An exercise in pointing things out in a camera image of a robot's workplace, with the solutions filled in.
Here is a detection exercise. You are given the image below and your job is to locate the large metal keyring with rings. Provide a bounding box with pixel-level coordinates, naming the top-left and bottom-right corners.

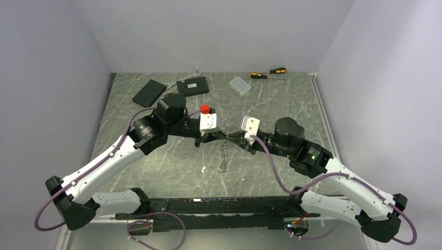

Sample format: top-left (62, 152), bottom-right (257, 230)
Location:
top-left (219, 125), bottom-right (230, 173)

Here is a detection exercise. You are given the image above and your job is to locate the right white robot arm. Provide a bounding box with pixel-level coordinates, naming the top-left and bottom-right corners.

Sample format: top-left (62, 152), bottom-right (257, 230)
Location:
top-left (227, 116), bottom-right (417, 245)

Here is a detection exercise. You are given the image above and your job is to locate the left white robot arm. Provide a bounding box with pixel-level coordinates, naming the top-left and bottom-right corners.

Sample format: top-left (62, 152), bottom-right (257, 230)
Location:
top-left (45, 93), bottom-right (219, 230)

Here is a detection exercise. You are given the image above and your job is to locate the silver wrench right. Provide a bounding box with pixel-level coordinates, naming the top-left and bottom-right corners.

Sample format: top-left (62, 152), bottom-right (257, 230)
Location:
top-left (253, 82), bottom-right (266, 106)

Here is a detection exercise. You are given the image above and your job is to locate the silver wrench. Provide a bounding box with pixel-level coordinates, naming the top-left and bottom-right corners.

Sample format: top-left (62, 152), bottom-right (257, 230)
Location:
top-left (164, 70), bottom-right (201, 89)
top-left (253, 82), bottom-right (266, 106)

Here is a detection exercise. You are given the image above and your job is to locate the clear plastic box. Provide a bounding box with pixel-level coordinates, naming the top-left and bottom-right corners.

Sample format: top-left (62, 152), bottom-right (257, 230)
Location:
top-left (229, 77), bottom-right (251, 96)

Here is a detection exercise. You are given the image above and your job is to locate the black flat box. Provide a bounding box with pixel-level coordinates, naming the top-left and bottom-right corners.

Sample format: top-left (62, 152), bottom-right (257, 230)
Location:
top-left (176, 77), bottom-right (209, 97)

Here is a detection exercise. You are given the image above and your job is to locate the yellow black screwdriver lower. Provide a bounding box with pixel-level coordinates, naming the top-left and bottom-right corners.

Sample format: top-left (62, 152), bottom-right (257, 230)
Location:
top-left (250, 72), bottom-right (284, 80)

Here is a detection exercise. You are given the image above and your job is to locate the yellow black screwdriver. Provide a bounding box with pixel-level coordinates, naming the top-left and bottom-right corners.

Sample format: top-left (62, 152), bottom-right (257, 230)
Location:
top-left (250, 72), bottom-right (284, 80)
top-left (268, 68), bottom-right (287, 74)

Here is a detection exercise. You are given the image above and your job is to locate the silver wrench back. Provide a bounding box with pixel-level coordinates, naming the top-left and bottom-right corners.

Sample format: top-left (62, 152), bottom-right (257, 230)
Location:
top-left (164, 70), bottom-right (201, 89)

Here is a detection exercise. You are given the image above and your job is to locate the black flat pad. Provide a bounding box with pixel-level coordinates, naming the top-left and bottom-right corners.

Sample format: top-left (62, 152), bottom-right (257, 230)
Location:
top-left (132, 79), bottom-right (167, 108)

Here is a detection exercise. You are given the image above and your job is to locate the yellow black screwdriver upper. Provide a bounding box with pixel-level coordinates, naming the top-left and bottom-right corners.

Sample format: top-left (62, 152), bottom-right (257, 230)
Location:
top-left (268, 68), bottom-right (287, 74)

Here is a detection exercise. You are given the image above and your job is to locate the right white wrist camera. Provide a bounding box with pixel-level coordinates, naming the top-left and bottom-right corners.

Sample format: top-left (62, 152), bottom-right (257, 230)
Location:
top-left (240, 115), bottom-right (260, 145)

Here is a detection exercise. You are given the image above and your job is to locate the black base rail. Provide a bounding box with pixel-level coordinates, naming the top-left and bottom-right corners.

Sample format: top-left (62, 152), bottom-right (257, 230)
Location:
top-left (115, 196), bottom-right (319, 232)

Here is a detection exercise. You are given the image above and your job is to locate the aluminium frame rail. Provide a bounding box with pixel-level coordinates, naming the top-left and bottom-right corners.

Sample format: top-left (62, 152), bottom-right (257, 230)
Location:
top-left (308, 72), bottom-right (370, 220)

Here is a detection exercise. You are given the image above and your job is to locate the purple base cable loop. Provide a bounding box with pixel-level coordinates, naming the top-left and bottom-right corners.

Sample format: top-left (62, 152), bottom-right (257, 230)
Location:
top-left (126, 211), bottom-right (187, 250)

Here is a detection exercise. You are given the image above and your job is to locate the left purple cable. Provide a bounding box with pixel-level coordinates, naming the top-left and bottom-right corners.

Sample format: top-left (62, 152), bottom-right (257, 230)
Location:
top-left (33, 106), bottom-right (203, 232)

